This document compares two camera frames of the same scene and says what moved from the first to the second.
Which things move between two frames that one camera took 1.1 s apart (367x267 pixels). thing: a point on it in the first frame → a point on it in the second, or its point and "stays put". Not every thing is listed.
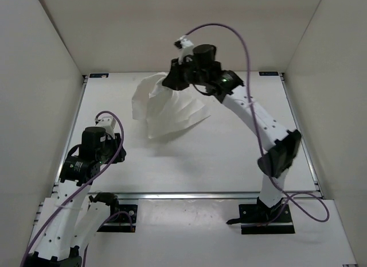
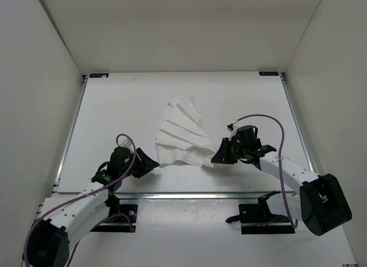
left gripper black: [117, 139] → [147, 164]
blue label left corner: [99, 75] stays put
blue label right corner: [268, 73] stays put
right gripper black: [175, 80] → [222, 155]
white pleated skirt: [166, 109] → [183, 138]
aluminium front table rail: [206, 194] stays put
